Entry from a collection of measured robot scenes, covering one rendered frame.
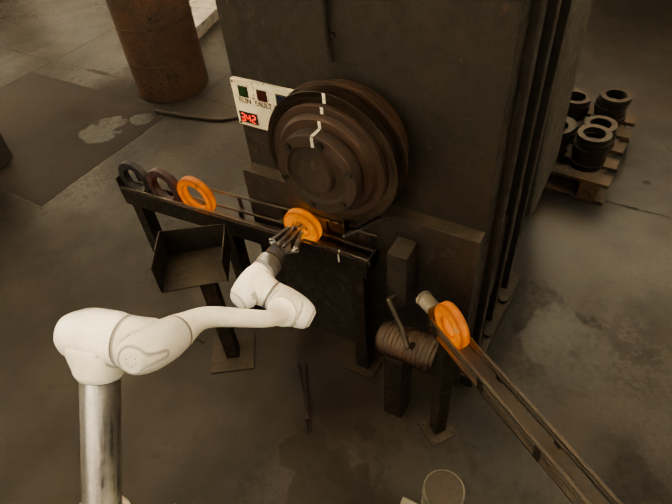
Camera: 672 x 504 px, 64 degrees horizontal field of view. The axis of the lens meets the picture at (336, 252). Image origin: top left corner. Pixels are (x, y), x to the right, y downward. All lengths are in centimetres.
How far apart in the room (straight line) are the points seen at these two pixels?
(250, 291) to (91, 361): 58
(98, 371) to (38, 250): 221
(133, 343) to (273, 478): 113
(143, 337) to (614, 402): 193
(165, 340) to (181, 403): 122
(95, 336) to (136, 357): 14
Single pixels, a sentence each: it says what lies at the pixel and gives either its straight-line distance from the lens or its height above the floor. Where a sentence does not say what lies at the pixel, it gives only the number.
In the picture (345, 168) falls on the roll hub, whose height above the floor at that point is 118.
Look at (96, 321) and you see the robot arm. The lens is 145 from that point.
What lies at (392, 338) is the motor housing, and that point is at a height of 52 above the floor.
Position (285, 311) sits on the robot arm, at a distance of 175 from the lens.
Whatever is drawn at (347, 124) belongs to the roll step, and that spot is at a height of 128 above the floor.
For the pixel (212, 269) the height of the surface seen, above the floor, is 60.
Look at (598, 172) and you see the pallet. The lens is 351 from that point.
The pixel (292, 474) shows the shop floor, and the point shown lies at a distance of 232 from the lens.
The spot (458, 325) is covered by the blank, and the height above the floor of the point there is 77.
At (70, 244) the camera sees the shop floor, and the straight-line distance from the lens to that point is 357.
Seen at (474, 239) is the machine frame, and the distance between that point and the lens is 181.
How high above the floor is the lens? 211
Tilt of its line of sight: 45 degrees down
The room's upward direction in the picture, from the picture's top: 6 degrees counter-clockwise
